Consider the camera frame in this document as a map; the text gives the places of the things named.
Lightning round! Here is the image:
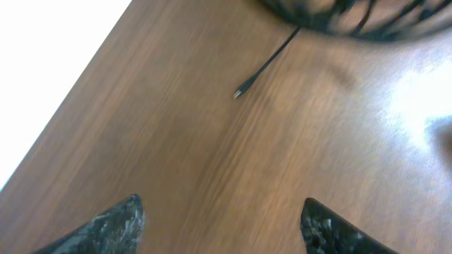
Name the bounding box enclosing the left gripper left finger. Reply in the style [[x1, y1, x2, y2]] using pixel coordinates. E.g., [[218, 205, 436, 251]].
[[34, 194, 145, 254]]

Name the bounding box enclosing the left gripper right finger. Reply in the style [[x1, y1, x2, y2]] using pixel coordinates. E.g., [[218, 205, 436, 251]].
[[300, 198, 396, 254]]

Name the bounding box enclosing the short black USB cable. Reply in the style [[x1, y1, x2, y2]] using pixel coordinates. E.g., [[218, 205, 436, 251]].
[[232, 25, 303, 100]]

